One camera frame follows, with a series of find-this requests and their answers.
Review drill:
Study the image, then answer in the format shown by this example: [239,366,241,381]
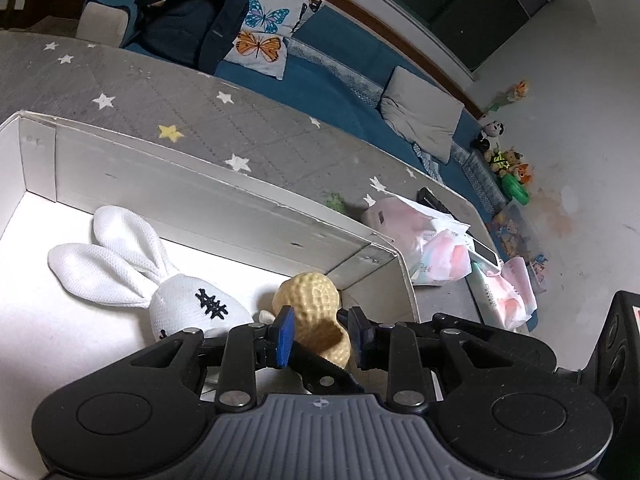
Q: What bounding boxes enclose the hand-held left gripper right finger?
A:
[347,306,557,408]

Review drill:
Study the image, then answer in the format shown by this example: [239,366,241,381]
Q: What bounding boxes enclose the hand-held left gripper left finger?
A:
[125,305,363,408]

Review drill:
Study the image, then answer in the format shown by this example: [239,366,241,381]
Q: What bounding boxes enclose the yellow peanut toy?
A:
[271,271,354,377]

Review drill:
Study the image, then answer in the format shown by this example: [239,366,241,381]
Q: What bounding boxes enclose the white cardboard box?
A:
[0,109,422,480]

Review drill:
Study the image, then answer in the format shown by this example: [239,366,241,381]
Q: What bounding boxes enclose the white rabbit plush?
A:
[47,205,257,345]

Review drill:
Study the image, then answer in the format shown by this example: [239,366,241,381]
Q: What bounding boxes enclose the pink tissue pack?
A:
[470,257,539,332]
[409,229,474,287]

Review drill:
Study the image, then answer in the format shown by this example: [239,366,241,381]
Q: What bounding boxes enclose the pink plastic bag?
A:
[362,196,472,243]

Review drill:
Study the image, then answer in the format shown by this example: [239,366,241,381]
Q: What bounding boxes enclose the white phone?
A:
[467,235,503,268]

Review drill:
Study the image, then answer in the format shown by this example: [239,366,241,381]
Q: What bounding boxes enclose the black remote control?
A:
[417,187,462,222]

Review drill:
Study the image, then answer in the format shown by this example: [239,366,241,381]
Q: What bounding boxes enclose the clear box of toys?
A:
[487,200,549,295]

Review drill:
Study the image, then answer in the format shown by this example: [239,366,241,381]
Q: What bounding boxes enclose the plush doll in yellow vest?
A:
[487,145,522,177]

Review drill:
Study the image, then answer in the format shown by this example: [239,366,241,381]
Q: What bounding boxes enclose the grey cushion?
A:
[380,66,466,165]

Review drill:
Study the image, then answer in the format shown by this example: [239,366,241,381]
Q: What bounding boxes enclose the blue sofa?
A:
[82,0,507,213]

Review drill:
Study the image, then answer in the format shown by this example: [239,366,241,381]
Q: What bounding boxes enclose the panda plush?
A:
[472,119,507,153]

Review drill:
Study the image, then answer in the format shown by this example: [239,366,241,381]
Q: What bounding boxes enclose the orange and green plush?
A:
[492,80,531,112]

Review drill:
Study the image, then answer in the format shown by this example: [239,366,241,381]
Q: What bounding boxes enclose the butterfly-print pillow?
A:
[199,0,327,81]

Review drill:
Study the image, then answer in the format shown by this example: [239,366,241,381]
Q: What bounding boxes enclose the dark blue backpack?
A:
[122,0,251,72]

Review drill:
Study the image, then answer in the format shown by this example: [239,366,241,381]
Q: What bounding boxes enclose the dark window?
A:
[372,0,551,75]

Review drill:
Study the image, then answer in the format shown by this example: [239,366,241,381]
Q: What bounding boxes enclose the green ring toy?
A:
[502,172,531,206]

